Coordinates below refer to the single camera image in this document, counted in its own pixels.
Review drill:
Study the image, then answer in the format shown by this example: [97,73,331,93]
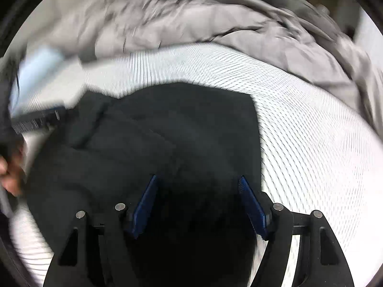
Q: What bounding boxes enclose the dark grey pillow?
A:
[257,0,333,38]

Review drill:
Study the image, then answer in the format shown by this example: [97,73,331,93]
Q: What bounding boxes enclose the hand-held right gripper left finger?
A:
[43,175,160,287]

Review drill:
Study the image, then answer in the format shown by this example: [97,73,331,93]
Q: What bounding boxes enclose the white honeycomb patterned bed sheet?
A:
[6,43,381,287]

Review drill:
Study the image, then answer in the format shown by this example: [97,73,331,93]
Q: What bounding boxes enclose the black pants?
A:
[25,82,264,287]

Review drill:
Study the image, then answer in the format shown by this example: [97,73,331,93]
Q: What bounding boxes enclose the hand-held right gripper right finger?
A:
[238,175,355,287]

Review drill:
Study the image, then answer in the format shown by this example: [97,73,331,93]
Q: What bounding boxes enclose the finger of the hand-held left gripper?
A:
[11,108,67,136]

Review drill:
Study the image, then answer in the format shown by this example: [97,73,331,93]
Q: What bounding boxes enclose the person's right hand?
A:
[0,155,27,197]

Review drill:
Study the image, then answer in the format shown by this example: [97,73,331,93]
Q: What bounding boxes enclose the grey comforter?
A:
[60,0,383,132]

